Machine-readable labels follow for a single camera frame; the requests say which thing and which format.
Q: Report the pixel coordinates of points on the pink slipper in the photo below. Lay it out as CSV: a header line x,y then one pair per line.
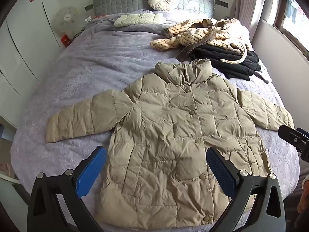
x,y
4,169

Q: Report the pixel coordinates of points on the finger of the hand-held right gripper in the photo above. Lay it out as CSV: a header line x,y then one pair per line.
x,y
287,134
303,134

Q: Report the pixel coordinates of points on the white power strip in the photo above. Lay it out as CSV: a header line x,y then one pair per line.
x,y
88,18

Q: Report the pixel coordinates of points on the beige puffer jacket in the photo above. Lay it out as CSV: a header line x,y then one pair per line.
x,y
169,130

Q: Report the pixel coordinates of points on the cream striped fleece robe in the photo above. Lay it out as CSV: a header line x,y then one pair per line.
x,y
193,35

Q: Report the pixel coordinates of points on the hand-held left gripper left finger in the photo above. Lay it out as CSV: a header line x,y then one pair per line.
x,y
91,169

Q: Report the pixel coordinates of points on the person's right hand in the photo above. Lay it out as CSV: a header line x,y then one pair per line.
x,y
304,198

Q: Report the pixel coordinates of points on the window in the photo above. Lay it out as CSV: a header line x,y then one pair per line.
x,y
294,7

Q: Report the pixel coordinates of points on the folded black fleece garment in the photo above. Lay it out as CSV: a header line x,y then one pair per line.
x,y
229,65

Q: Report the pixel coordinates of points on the folded cream quilted jacket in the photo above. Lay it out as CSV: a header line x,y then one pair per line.
x,y
137,19

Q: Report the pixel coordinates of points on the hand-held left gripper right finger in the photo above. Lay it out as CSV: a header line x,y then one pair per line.
x,y
221,171

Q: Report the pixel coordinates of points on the lavender embossed blanket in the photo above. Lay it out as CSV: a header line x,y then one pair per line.
x,y
91,72

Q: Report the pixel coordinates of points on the grey quilted headboard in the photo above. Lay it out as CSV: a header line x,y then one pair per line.
x,y
120,0

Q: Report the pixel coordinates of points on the white wardrobe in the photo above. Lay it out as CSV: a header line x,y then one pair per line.
x,y
21,48

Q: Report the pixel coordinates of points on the pale pink curtain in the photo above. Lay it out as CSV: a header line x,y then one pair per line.
x,y
248,2

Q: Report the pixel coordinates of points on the white electric fan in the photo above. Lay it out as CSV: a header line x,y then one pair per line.
x,y
66,17

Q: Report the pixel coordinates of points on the red paper packet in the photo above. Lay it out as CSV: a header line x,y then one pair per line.
x,y
66,41

